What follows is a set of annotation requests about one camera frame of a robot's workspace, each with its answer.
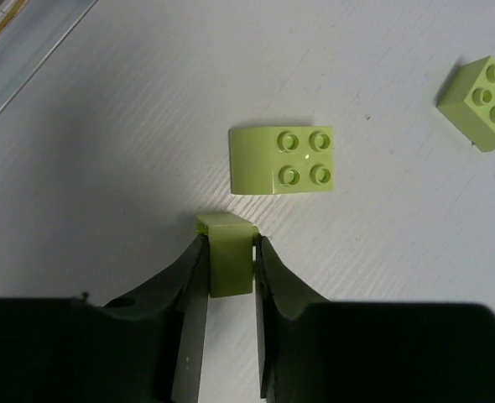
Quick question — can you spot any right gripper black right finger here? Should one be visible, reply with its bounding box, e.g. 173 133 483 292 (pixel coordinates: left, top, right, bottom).
254 236 495 402

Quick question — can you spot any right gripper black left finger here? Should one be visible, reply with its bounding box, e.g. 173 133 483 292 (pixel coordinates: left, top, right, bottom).
0 235 210 402

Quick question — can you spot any light green sloped lego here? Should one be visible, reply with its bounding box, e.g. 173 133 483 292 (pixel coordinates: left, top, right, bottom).
196 212 258 298

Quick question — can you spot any light green lego brick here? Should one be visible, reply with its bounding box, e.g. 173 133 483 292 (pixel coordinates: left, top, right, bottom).
229 126 334 196

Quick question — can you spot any pale green lego brick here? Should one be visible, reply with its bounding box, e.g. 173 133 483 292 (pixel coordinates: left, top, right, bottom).
436 56 495 153

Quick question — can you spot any aluminium table frame rail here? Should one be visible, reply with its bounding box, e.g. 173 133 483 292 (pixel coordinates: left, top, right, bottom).
0 1 96 115

